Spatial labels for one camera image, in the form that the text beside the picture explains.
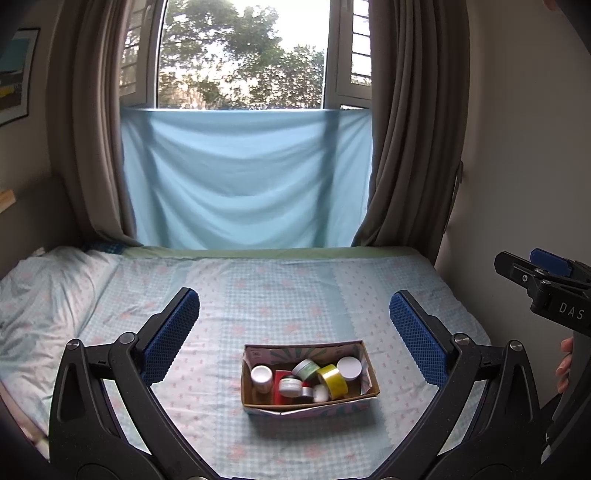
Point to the dark blue patterned cloth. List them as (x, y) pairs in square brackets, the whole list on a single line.
[(106, 247)]

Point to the silver jar with red lid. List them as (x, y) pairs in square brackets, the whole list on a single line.
[(307, 393)]

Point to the dark jar with white label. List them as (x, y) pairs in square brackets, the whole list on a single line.
[(290, 386)]

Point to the light green jar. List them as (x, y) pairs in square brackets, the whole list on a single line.
[(305, 368)]

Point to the window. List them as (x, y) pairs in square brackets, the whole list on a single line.
[(240, 55)]

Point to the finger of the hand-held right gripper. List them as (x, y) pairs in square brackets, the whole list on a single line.
[(549, 262), (515, 270)]

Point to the wall poster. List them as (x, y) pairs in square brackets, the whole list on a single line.
[(16, 78)]

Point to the white jar with green label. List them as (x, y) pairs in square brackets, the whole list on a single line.
[(349, 367)]

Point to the light blue cloth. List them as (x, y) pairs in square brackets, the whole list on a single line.
[(240, 184)]

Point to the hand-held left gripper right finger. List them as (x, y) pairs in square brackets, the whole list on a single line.
[(418, 337)]

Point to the white printed bottle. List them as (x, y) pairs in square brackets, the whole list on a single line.
[(262, 373)]

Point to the red flat packet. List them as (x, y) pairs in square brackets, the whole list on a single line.
[(278, 393)]

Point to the person's right hand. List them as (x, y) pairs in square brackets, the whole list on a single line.
[(565, 364)]

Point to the checked floral bed sheet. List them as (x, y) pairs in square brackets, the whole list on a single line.
[(277, 300)]

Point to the white earbuds case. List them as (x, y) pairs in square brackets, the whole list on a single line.
[(321, 393)]

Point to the yellow tape roll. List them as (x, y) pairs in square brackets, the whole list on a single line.
[(339, 387)]

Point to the printed cardboard box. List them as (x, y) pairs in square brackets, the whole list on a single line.
[(263, 405)]

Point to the checked floral pillow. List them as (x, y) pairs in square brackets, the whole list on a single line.
[(46, 300)]

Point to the brown curtain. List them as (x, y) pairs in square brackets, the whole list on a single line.
[(415, 138), (92, 138)]

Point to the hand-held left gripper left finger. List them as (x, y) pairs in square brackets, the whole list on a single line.
[(171, 337)]

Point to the wooden shelf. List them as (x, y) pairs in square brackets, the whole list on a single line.
[(5, 201)]

